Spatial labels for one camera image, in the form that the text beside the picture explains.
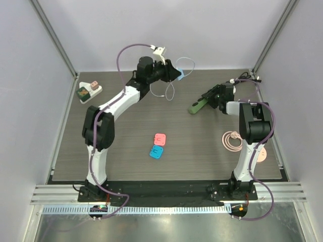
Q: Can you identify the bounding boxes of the pink round power socket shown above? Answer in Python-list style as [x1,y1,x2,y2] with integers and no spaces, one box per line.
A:
[257,147,267,163]

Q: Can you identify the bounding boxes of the white usb cable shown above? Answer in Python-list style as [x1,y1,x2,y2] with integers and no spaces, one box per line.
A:
[148,56,196,101]

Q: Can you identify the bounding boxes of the red pink square plug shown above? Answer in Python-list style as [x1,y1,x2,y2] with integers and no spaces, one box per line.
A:
[154,133,166,146]

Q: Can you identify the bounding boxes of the pink small plug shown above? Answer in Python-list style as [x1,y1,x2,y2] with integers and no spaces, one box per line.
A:
[90,81,99,90]

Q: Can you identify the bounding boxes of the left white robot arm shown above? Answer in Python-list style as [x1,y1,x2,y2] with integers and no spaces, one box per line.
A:
[78,56,182,202]

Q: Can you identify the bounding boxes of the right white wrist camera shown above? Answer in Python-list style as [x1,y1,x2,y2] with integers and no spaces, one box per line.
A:
[229,79,237,94]

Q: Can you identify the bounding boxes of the dark green square plug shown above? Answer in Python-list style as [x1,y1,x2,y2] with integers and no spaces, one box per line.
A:
[76,87,90,101]

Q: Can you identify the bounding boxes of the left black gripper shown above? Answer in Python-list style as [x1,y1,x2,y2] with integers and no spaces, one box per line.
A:
[147,57,181,84]

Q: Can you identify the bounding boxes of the green power strip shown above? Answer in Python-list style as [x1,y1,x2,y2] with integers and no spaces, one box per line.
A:
[188,97,208,114]

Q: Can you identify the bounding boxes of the black power cord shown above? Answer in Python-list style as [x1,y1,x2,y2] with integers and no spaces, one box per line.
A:
[237,72,263,84]

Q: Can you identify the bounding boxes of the white triangular power socket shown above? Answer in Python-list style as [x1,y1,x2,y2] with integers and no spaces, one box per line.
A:
[76,81,102,104]

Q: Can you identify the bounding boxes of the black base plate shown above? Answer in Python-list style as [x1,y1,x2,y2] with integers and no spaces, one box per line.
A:
[77,180,258,208]

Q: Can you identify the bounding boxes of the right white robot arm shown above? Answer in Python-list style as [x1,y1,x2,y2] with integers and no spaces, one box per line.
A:
[201,82,276,200]

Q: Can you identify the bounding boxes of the blue square plug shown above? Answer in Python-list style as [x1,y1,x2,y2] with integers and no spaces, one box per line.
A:
[149,145,164,159]

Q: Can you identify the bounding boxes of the slotted cable duct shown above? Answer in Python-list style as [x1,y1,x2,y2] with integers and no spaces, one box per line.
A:
[42,204,231,215]

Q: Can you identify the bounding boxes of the light blue charger plug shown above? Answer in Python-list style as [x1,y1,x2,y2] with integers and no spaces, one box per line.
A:
[177,68,185,81]

